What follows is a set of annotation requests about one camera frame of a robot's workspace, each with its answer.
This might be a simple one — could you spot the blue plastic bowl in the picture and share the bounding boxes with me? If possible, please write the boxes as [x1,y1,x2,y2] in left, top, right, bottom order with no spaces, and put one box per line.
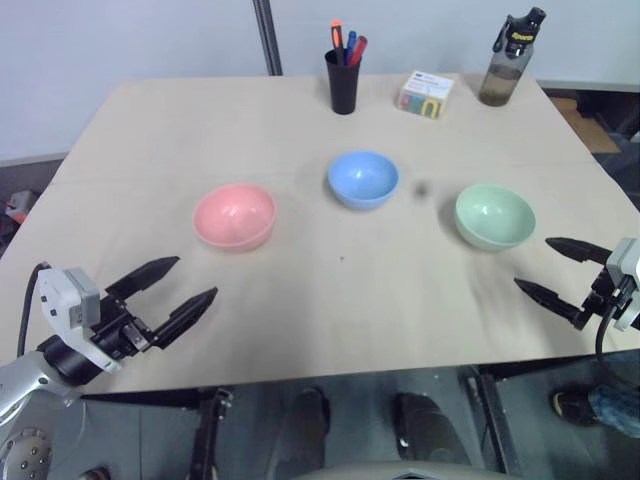
[327,151,400,211]

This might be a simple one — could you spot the black table frame leg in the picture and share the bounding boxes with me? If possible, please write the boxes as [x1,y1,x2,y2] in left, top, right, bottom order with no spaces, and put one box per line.
[465,367,517,476]
[188,387,236,480]

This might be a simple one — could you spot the blue jeans leg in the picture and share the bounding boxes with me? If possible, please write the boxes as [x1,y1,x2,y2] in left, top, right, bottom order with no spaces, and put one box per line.
[587,383,640,440]

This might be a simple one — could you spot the smoky water bottle black lid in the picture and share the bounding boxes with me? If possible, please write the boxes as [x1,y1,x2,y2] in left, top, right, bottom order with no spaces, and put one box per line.
[478,6,547,108]

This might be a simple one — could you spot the grey metal pole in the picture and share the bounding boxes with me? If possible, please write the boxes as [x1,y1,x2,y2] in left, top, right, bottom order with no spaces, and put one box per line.
[253,0,284,77]

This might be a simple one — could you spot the green plastic bowl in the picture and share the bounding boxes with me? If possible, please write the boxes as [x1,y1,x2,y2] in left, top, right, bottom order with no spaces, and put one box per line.
[454,183,537,251]

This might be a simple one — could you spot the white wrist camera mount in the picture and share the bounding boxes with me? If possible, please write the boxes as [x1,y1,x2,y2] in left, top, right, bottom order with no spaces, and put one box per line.
[605,237,640,333]
[37,267,124,374]

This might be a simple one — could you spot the red and grey device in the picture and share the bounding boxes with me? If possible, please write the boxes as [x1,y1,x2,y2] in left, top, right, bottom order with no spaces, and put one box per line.
[3,190,37,227]

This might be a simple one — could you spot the red marker pen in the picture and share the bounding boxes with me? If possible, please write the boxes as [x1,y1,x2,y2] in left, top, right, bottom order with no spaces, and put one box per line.
[348,35,370,67]

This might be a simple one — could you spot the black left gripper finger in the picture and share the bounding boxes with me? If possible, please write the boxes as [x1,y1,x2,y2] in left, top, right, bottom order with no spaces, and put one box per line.
[149,286,220,350]
[104,256,181,302]

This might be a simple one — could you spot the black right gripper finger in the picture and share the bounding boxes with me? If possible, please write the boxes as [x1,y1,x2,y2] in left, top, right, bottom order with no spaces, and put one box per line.
[513,278,589,332]
[544,236,614,265]

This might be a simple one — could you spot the black pen cup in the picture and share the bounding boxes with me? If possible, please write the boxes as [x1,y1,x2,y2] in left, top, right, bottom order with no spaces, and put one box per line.
[324,48,362,116]

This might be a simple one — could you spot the black equipment pile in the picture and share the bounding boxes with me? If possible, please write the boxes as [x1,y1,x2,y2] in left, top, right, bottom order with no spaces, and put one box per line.
[574,88,640,214]

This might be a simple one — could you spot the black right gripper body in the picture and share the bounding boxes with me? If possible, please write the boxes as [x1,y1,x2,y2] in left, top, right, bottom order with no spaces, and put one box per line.
[585,264,626,324]

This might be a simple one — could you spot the brown cardboard box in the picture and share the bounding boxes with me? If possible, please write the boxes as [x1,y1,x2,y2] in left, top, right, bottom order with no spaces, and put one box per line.
[549,96,622,154]

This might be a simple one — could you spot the pink red plastic bowl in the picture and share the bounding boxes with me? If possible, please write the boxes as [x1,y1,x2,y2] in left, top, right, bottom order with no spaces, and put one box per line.
[192,182,278,253]

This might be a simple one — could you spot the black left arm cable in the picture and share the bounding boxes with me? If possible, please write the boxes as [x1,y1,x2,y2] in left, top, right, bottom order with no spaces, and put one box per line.
[17,261,52,359]

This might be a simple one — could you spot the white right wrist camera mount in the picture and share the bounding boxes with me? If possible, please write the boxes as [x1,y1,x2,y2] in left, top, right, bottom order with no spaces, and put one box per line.
[605,237,640,333]

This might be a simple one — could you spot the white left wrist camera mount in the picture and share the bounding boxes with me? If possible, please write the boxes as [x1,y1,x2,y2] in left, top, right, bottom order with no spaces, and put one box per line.
[37,267,124,374]

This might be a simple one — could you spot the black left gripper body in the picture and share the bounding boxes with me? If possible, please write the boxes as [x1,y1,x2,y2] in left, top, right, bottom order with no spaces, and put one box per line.
[89,293,154,360]

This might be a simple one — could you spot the black bystander shoe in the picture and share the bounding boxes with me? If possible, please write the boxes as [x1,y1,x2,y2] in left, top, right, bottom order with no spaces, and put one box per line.
[551,389,601,428]

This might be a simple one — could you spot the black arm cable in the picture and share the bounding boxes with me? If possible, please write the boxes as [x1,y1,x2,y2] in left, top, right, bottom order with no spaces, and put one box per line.
[17,261,52,359]
[594,292,640,397]

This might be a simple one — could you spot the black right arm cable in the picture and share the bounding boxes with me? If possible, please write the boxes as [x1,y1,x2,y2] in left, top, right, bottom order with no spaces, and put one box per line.
[594,292,640,397]

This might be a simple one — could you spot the white box of paper clips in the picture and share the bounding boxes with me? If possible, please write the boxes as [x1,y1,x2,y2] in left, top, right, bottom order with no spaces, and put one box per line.
[398,70,457,121]

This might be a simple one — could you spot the orange highlighter pen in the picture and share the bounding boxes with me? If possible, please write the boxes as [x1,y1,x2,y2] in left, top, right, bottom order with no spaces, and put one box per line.
[329,19,347,66]

